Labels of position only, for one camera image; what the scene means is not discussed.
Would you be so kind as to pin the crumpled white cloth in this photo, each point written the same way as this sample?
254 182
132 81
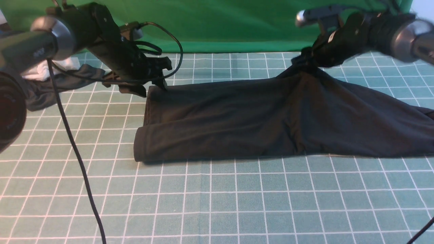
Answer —
40 72

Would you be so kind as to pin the crumpled dark gray garment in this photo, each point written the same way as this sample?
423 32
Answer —
41 95

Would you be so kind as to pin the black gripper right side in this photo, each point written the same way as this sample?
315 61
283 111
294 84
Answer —
333 48

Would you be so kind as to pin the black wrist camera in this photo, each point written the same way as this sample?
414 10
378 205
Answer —
131 31
308 17

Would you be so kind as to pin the dark gray long-sleeve shirt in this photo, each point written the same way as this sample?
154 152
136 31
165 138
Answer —
303 111

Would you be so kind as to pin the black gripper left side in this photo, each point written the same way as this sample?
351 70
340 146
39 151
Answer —
130 68

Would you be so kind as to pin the green backdrop cloth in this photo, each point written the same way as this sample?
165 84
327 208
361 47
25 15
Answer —
229 26

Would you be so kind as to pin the black wrist camera right side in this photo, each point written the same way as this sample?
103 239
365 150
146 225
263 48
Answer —
308 17

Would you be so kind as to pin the black wrist camera left side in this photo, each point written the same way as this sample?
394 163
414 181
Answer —
131 31

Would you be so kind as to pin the teal checkered tablecloth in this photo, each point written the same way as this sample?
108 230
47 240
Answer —
297 200

